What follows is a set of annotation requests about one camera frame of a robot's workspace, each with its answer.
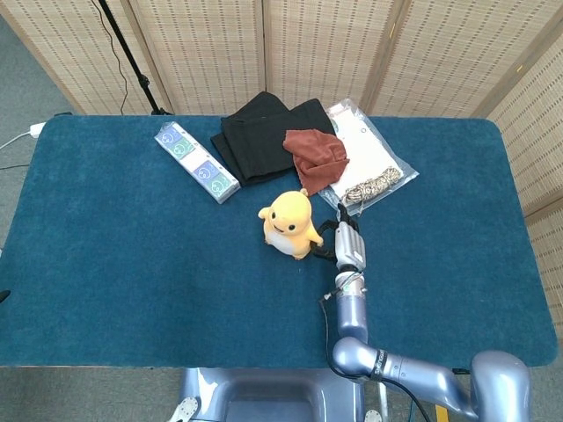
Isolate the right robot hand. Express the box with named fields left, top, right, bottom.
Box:
left=311, top=202, right=368, bottom=272

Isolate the yellow plush toy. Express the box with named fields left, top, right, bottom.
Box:
left=257, top=188, right=325, bottom=261

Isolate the blue table cloth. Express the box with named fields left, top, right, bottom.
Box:
left=0, top=114, right=559, bottom=368

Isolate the rust brown cloth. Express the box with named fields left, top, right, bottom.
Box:
left=281, top=128, right=351, bottom=197

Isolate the clear plastic bag with white garment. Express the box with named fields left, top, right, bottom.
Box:
left=317, top=98, right=420, bottom=210

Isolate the black folded cloth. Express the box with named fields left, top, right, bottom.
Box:
left=209, top=91, right=340, bottom=188

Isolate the robot torso base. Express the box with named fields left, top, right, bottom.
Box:
left=168, top=367, right=384, bottom=422

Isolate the tissue pack with smiley print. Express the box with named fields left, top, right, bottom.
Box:
left=154, top=120, right=242, bottom=205

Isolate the black tripod stand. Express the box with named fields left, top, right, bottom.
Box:
left=98, top=0, right=173, bottom=116

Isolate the beige braided rope bundle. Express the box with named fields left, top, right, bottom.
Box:
left=342, top=165, right=404, bottom=216

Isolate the black cable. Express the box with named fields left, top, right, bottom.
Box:
left=90, top=0, right=129, bottom=116

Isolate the white cable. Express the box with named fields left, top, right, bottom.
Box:
left=0, top=131, right=33, bottom=151

